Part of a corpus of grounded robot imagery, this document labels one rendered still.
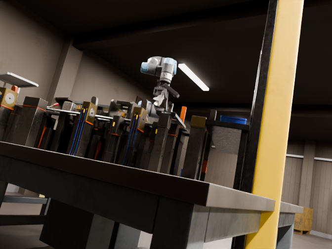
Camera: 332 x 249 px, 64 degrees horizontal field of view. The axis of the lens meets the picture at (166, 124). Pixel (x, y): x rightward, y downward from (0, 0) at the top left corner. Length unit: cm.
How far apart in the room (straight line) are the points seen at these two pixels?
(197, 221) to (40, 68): 473
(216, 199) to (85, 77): 526
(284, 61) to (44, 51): 448
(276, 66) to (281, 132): 27
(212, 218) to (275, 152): 51
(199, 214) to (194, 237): 4
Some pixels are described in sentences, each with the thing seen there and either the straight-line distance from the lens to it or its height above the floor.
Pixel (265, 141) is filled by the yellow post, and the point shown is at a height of 90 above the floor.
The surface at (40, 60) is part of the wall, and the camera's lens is 513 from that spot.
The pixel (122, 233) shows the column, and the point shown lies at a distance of 222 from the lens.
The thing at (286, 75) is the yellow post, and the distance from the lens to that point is 115.
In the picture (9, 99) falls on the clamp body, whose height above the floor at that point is 100.
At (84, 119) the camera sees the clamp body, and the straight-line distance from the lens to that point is 165.
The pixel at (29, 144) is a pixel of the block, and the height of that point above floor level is 73.
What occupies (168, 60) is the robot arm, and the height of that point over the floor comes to 144.
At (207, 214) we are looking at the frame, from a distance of 58.
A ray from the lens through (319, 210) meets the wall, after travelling 982.
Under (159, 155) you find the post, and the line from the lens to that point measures 122.
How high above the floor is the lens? 69
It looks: 12 degrees up
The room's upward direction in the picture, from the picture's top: 12 degrees clockwise
